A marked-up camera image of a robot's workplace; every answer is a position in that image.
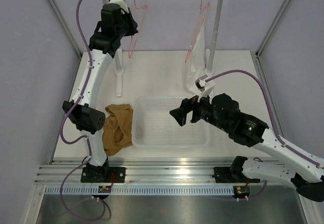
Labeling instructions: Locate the pink wire hanger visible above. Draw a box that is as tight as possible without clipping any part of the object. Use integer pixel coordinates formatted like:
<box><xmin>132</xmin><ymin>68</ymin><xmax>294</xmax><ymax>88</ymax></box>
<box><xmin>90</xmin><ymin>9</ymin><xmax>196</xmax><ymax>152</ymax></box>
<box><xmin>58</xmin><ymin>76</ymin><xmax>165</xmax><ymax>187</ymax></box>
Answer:
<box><xmin>185</xmin><ymin>0</ymin><xmax>210</xmax><ymax>63</ymax></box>
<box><xmin>128</xmin><ymin>0</ymin><xmax>148</xmax><ymax>59</ymax></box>

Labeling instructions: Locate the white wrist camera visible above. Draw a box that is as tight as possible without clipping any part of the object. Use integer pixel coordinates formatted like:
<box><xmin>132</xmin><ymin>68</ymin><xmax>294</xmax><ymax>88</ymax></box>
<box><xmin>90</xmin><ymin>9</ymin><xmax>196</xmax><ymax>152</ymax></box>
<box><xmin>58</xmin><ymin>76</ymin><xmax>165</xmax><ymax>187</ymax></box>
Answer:
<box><xmin>195</xmin><ymin>74</ymin><xmax>215</xmax><ymax>102</ymax></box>
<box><xmin>108</xmin><ymin>0</ymin><xmax>130</xmax><ymax>13</ymax></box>

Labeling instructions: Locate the white perforated plastic basket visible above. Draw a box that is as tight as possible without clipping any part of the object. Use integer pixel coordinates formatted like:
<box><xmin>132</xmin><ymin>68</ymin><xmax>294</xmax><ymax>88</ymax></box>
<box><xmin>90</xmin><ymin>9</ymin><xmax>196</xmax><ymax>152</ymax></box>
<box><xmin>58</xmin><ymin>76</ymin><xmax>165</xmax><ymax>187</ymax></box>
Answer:
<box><xmin>131</xmin><ymin>96</ymin><xmax>210</xmax><ymax>148</ymax></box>

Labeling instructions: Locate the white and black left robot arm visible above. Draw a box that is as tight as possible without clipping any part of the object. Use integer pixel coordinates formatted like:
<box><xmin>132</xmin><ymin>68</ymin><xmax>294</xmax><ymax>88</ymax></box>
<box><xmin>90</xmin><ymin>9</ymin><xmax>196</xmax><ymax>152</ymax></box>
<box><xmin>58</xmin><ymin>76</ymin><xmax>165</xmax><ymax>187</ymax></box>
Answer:
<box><xmin>62</xmin><ymin>3</ymin><xmax>138</xmax><ymax>183</ymax></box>

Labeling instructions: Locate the white tank top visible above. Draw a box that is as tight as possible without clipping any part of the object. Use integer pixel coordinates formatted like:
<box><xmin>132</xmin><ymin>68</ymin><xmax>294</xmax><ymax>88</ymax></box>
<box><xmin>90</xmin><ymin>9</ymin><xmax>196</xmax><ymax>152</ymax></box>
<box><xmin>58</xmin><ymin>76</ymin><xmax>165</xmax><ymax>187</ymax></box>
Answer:
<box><xmin>185</xmin><ymin>22</ymin><xmax>206</xmax><ymax>94</ymax></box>

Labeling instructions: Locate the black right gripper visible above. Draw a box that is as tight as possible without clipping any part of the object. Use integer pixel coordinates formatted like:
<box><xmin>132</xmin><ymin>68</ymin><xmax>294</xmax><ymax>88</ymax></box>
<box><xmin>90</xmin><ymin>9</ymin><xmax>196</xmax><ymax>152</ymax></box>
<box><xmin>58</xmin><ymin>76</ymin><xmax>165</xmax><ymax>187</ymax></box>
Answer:
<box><xmin>170</xmin><ymin>88</ymin><xmax>230</xmax><ymax>132</ymax></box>

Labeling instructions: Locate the aluminium mounting rail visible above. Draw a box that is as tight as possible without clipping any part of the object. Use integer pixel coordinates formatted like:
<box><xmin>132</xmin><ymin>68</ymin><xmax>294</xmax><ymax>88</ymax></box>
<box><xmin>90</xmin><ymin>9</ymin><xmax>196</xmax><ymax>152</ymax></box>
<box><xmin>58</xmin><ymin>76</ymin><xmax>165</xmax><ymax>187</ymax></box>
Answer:
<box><xmin>32</xmin><ymin>157</ymin><xmax>292</xmax><ymax>185</ymax></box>

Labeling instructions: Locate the tan tank top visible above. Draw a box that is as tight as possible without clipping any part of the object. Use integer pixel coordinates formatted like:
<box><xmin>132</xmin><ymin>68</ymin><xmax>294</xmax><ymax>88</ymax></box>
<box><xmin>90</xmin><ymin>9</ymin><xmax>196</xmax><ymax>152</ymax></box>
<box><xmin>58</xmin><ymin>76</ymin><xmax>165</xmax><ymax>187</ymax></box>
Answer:
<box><xmin>102</xmin><ymin>104</ymin><xmax>133</xmax><ymax>156</ymax></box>

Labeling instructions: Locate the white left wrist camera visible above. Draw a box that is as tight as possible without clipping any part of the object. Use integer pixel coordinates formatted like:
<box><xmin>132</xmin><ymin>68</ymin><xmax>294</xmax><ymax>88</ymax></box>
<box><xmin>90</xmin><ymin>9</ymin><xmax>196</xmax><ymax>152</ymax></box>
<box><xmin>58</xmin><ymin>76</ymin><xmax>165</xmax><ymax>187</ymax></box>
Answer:
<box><xmin>108</xmin><ymin>0</ymin><xmax>130</xmax><ymax>13</ymax></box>

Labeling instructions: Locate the white slotted cable duct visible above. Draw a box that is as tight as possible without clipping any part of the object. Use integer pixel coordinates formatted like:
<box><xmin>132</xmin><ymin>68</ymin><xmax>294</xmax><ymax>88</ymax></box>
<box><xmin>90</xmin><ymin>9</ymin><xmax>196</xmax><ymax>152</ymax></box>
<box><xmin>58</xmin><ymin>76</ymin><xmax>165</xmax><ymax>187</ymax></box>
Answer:
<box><xmin>45</xmin><ymin>185</ymin><xmax>234</xmax><ymax>196</ymax></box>

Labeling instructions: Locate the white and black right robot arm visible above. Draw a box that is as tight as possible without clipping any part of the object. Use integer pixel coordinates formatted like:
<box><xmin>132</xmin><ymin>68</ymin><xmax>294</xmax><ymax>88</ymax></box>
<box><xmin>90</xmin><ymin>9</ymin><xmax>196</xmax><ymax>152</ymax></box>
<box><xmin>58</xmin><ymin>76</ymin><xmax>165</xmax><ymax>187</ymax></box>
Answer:
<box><xmin>170</xmin><ymin>93</ymin><xmax>323</xmax><ymax>202</ymax></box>

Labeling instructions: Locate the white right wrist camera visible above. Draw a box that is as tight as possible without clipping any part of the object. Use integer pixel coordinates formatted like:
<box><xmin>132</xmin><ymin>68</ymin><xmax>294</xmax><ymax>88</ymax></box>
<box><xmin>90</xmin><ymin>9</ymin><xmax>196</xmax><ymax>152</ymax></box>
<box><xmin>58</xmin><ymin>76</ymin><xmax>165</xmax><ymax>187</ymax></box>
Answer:
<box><xmin>195</xmin><ymin>74</ymin><xmax>215</xmax><ymax>102</ymax></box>

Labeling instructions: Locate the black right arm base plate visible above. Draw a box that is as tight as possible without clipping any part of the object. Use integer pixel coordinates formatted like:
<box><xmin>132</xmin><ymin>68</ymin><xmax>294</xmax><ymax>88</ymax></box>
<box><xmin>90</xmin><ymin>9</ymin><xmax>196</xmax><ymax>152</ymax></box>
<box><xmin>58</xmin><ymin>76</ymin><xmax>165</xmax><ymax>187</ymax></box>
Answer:
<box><xmin>212</xmin><ymin>167</ymin><xmax>261</xmax><ymax>183</ymax></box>

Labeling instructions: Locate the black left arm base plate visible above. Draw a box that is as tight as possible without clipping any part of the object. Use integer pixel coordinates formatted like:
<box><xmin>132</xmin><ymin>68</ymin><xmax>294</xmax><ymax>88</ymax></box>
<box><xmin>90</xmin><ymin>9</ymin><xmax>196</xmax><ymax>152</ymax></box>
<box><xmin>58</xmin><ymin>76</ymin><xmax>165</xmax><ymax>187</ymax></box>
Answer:
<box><xmin>80</xmin><ymin>166</ymin><xmax>126</xmax><ymax>183</ymax></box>

